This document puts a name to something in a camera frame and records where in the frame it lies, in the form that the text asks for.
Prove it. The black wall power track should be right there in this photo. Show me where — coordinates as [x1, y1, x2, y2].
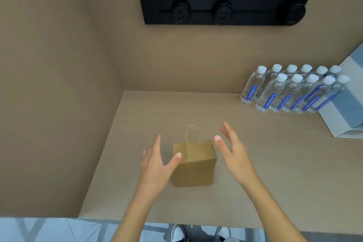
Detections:
[140, 0, 310, 26]

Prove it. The brown paper bag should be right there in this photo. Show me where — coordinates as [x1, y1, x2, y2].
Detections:
[171, 125, 218, 188]

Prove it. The black round socket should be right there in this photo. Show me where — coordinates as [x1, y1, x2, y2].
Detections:
[214, 1, 235, 26]
[171, 1, 191, 26]
[285, 4, 307, 26]

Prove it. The person's left hand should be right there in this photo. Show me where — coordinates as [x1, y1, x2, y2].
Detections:
[141, 135, 182, 194]

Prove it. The person's left forearm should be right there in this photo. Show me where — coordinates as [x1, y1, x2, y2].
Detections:
[111, 189, 163, 242]

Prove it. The group of clear water bottles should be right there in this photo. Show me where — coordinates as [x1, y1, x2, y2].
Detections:
[240, 64, 351, 114]

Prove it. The person's right white shoe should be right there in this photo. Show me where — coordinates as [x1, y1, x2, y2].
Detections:
[215, 226, 241, 242]

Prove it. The person's white shoe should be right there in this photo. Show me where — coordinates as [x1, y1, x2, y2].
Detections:
[170, 224, 189, 242]
[215, 226, 241, 242]

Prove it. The person's right hand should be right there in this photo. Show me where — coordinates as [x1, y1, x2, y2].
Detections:
[214, 121, 257, 187]

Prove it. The grey blue box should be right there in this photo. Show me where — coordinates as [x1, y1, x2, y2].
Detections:
[317, 41, 363, 139]

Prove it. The person's right forearm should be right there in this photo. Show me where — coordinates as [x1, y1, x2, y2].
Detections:
[240, 177, 308, 242]

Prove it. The person's left white shoe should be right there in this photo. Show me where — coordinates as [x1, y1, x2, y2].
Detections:
[170, 224, 189, 242]

